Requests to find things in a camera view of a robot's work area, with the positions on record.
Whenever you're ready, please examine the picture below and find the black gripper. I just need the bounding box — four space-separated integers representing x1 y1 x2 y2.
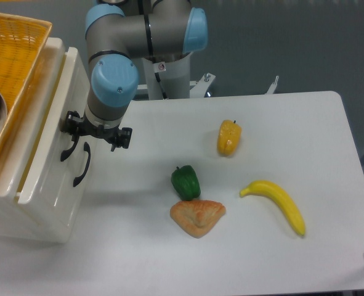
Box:
60 111 132 152

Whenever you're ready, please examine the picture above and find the black top drawer handle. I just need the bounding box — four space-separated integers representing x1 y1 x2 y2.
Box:
60 135 79 162

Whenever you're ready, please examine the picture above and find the black drawer handle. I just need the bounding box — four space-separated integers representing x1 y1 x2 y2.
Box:
73 141 92 188
60 135 79 162

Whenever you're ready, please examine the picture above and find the white drawer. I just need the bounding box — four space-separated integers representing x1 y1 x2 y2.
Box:
18 47 89 216
55 135 102 245

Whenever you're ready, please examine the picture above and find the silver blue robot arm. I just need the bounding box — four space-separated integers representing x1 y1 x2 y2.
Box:
60 1 208 159

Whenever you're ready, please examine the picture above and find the white drawer cabinet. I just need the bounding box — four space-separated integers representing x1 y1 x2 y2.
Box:
0 37 102 245

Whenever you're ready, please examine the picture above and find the green bell pepper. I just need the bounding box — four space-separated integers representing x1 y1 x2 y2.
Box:
171 165 201 201

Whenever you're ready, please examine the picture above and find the yellow woven basket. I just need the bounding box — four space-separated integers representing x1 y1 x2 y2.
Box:
0 13 52 159

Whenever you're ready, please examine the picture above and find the yellow bell pepper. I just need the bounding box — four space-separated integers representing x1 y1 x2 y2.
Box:
217 120 242 156

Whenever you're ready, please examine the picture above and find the triangular pastry bread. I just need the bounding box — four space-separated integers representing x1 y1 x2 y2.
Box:
169 200 226 239

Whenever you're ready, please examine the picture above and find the yellow banana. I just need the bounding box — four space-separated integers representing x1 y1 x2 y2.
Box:
239 179 306 237

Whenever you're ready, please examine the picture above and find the black bottom drawer handle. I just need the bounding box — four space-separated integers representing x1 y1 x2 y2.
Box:
73 141 92 188

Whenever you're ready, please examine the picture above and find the black cable on pedestal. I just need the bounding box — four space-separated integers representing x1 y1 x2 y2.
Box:
152 60 169 100

